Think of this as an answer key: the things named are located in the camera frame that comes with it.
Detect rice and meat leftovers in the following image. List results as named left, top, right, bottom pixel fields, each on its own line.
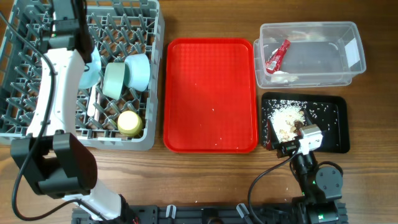
left=270, top=105, right=305, bottom=142

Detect large light blue plate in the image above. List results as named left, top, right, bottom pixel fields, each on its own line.
left=78, top=48, right=101, bottom=89

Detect green saucer bowl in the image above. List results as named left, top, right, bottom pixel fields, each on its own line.
left=102, top=62, right=126, bottom=100

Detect light blue small bowl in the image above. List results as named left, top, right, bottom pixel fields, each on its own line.
left=124, top=54, right=150, bottom=91

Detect red snack wrapper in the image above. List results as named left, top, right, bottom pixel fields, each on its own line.
left=265, top=39, right=291, bottom=74

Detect yellow plastic cup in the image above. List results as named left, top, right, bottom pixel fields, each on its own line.
left=117, top=111, right=143, bottom=137

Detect white plastic spoon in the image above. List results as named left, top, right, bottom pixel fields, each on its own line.
left=87, top=84, right=97, bottom=116

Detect white plastic fork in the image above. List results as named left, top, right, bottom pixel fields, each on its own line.
left=94, top=93, right=101, bottom=121

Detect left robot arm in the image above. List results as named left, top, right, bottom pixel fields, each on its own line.
left=10, top=1, right=134, bottom=223

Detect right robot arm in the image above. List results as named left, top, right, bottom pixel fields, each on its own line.
left=265, top=118, right=348, bottom=223

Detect black plastic waste tray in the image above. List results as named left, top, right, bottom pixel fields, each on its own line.
left=261, top=92, right=350, bottom=154

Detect clear plastic waste bin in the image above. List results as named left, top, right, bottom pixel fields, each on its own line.
left=253, top=21, right=366, bottom=89

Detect grey plastic dishwasher rack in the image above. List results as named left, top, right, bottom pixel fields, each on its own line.
left=1, top=1, right=165, bottom=151

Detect red plastic serving tray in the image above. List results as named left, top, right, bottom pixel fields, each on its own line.
left=163, top=38, right=259, bottom=154

